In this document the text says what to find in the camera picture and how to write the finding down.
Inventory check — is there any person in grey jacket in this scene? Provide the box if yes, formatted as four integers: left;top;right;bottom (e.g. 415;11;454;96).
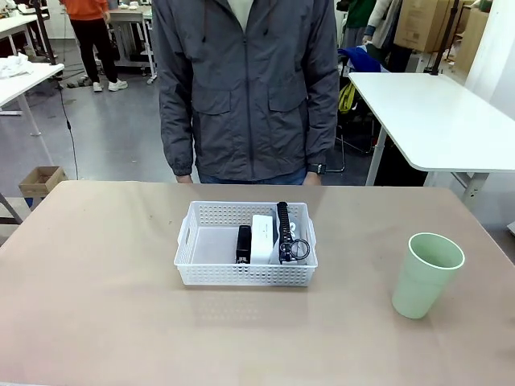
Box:
150;0;341;187

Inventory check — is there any thin black floor cable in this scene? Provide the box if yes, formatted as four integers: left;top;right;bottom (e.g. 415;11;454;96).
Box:
58;78;80;181

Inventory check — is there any white rectangular box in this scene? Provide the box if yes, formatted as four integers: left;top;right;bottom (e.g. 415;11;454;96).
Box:
249;214;279;266

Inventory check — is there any white metal frame workbench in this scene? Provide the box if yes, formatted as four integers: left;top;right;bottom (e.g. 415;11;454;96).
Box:
107;0;159;85

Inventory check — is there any large brown cardboard box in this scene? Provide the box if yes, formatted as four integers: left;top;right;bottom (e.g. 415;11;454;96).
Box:
393;0;464;54

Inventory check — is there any person in beige jacket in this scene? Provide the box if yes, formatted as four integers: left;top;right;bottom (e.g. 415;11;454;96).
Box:
364;0;404;73

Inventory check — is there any blue cloth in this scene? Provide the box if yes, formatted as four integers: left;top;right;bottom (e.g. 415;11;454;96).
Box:
336;45;382;74

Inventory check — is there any black stapler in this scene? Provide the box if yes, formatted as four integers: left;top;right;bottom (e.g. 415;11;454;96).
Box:
234;224;253;265

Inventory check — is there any person in orange top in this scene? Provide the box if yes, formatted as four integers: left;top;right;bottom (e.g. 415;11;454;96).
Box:
59;0;130;93

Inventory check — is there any person's right forearm grey sleeve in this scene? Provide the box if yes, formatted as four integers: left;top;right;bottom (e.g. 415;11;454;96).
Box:
158;80;195;178

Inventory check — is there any tall brown cardboard box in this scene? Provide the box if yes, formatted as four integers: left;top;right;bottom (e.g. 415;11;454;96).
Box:
456;6;491;75

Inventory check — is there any small open cardboard box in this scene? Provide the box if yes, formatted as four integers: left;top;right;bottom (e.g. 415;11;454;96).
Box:
18;165;68;199

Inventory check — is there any white perforated plastic basket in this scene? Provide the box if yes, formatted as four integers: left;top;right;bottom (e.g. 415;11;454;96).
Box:
173;200;319;289

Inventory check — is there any white table with white legs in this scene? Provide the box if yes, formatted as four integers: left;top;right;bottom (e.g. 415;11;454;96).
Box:
0;62;66;138

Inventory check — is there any black metal table leg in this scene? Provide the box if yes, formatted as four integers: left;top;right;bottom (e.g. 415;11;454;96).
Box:
0;191;24;227

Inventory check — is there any white card packaging sheet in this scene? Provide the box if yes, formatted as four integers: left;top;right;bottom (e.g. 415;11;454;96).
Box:
268;216;309;266

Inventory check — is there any person in green top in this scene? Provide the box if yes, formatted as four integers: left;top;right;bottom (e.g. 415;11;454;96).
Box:
336;0;377;50

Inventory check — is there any light green plastic cup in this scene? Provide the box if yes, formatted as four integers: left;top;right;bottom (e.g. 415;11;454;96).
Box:
391;232;467;320

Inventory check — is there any crumpled white cloth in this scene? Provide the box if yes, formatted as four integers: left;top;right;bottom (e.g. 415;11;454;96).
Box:
0;53;34;80

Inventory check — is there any yellow green bag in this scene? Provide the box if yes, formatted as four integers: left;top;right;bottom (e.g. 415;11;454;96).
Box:
338;82;358;114

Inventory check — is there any black stand pole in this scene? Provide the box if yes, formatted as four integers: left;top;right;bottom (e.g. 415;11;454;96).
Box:
428;0;461;77

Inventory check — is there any person's left forearm grey sleeve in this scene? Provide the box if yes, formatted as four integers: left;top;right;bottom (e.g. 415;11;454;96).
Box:
306;80;341;166

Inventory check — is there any black ridged tool with ring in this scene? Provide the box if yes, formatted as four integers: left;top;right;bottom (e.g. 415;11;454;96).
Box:
275;201;311;265

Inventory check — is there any large white desk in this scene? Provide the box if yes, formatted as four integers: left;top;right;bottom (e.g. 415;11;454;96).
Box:
347;72;515;204

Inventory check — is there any black table frame post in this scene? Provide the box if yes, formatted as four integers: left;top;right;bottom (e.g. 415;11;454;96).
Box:
34;0;58;66

